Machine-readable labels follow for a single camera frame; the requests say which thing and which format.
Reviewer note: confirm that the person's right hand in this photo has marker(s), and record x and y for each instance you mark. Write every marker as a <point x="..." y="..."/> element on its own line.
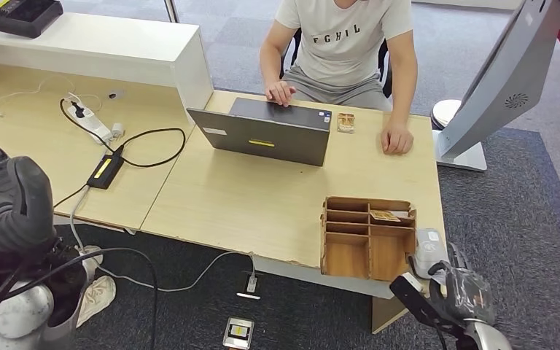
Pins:
<point x="280" y="93"/>

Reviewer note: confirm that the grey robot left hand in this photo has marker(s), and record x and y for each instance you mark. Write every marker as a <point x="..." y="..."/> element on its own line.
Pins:
<point x="9" y="207"/>

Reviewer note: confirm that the person's left hand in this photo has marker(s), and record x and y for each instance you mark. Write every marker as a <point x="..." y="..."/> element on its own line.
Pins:
<point x="397" y="139"/>

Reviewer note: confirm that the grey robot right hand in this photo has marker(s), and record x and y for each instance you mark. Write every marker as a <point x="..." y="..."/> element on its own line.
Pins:
<point x="468" y="294"/>

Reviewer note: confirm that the wooden room key card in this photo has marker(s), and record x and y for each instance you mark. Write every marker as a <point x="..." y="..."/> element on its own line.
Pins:
<point x="384" y="216"/>

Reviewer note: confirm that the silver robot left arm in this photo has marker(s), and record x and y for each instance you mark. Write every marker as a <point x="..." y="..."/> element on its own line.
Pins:
<point x="24" y="309"/>

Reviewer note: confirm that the small wooden card holder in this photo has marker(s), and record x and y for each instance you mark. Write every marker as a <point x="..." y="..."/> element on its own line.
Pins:
<point x="345" y="122"/>

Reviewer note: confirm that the white card reader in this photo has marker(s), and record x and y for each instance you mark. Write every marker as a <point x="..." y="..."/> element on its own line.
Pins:
<point x="429" y="246"/>

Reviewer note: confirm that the person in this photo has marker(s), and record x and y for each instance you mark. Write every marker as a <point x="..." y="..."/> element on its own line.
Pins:
<point x="338" y="53"/>

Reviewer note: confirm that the dark grey laptop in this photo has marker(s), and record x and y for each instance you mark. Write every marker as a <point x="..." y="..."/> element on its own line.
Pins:
<point x="270" y="133"/>

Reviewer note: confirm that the round white base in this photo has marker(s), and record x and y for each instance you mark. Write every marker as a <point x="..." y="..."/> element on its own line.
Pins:
<point x="444" y="112"/>

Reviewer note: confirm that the black office chair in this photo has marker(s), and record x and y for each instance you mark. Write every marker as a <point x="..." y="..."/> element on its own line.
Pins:
<point x="384" y="63"/>

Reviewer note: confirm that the beige desk side panel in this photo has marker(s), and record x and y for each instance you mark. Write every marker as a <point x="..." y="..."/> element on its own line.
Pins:
<point x="388" y="311"/>

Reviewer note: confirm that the black power adapter yellow label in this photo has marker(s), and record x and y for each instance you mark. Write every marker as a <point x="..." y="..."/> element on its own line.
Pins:
<point x="105" y="171"/>

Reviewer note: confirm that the white power strip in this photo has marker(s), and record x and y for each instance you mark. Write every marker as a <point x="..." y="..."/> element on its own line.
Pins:
<point x="91" y="126"/>

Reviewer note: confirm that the white shoe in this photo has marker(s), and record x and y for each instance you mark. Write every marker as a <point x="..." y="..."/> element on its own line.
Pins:
<point x="96" y="297"/>

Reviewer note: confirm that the grey kiosk stand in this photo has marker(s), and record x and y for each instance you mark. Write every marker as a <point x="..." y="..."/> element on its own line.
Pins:
<point x="507" y="77"/>

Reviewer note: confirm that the wooden compartment organizer box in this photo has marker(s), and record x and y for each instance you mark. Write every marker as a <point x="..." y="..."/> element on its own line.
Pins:
<point x="347" y="256"/>

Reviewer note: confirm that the white charger plug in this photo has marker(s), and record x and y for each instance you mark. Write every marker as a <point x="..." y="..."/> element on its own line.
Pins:
<point x="117" y="129"/>

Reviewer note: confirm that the metal pole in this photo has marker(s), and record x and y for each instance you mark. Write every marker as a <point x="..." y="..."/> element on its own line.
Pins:
<point x="171" y="10"/>

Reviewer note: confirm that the small black desk object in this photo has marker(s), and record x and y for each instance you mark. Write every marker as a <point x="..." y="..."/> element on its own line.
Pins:
<point x="112" y="94"/>

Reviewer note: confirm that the white desk shelf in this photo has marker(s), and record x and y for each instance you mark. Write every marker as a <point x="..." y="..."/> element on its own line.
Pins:
<point x="91" y="43"/>

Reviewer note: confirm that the black desktop device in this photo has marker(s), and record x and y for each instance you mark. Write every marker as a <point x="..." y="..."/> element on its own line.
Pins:
<point x="21" y="17"/>

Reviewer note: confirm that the white plug adapter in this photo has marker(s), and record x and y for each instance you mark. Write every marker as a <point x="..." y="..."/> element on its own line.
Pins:
<point x="251" y="284"/>

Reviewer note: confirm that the silver device with screen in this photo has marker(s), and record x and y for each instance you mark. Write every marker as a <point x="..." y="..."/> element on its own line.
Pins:
<point x="238" y="333"/>

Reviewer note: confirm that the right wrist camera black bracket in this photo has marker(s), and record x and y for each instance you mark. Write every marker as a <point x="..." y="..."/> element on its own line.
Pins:
<point x="410" y="297"/>

